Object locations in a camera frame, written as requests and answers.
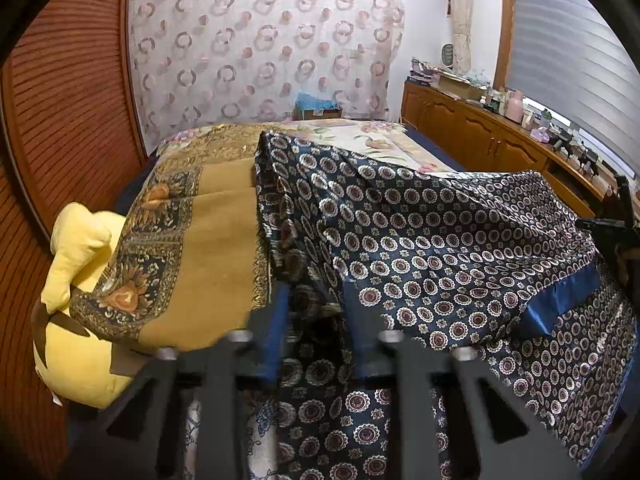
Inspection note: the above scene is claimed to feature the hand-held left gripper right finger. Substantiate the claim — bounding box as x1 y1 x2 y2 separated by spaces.
341 284 583 480

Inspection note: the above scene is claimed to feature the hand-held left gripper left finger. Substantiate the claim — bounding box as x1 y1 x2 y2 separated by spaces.
65 280 292 480

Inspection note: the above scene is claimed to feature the pile of papers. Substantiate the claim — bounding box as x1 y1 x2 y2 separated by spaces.
407 57 444 86

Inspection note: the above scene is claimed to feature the ochre patterned folded blanket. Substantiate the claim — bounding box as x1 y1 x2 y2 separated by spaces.
67 122 275 354

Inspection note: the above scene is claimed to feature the cardboard box with blue cloth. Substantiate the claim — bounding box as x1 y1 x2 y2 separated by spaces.
292 91 344 122

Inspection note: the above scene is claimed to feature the wooden window frame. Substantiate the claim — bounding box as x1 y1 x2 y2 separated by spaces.
492 0 517 92

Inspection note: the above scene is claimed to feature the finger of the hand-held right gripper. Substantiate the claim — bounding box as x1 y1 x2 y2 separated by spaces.
574 215 626 262
614 174 634 222

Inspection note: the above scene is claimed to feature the grey window blind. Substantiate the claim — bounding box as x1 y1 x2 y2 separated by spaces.
505 0 640 181

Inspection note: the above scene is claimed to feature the yellow plush toy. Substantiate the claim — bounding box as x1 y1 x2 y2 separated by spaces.
31 202 140 409

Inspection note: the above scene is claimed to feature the navy circle-patterned satin garment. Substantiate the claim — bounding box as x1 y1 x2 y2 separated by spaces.
252 130 632 480

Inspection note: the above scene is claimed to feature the wooden sideboard cabinet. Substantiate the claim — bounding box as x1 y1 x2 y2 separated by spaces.
400 80 640 221

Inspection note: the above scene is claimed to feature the wooden louvered wardrobe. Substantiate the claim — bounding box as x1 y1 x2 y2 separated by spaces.
0 0 152 480

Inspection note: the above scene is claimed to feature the pink bottle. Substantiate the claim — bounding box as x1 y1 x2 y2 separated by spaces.
504 88 526 124

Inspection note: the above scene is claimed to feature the tied beige window curtain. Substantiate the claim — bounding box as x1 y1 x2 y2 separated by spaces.
442 0 477 72

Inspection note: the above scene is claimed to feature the small black tripod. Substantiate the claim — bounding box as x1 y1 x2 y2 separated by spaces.
552 127 579 154

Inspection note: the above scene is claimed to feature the ring-patterned sheer curtain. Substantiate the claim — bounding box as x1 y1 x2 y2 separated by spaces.
127 0 407 144

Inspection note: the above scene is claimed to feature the floral bed blanket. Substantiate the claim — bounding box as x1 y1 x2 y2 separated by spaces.
162 119 468 177

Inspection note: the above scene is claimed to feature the open cardboard box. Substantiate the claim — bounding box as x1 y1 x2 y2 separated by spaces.
432 72 487 102

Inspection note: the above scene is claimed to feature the blue floral white sheet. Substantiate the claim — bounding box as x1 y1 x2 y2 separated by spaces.
181 389 282 480

